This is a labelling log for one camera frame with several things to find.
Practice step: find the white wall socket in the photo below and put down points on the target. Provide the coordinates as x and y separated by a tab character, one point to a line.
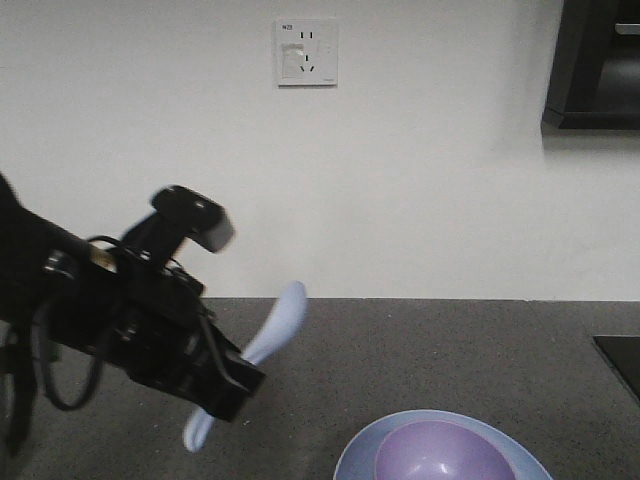
305	52

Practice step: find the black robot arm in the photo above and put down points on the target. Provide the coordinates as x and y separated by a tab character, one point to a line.
61	372

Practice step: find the purple plastic bowl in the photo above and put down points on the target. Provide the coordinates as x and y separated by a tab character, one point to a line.
433	449

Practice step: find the light blue plastic spoon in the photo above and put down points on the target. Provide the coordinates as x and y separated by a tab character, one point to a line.
281	325

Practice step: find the light blue plastic plate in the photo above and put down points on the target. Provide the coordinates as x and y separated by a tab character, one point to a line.
358	458

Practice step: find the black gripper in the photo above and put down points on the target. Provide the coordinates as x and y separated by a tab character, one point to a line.
151	323

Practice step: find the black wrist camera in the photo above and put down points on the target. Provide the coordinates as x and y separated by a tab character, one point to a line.
179	214

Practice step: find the black induction cooktop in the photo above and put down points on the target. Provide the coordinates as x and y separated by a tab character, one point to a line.
622	354

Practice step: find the black range hood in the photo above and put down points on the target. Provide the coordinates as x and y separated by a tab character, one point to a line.
594	79

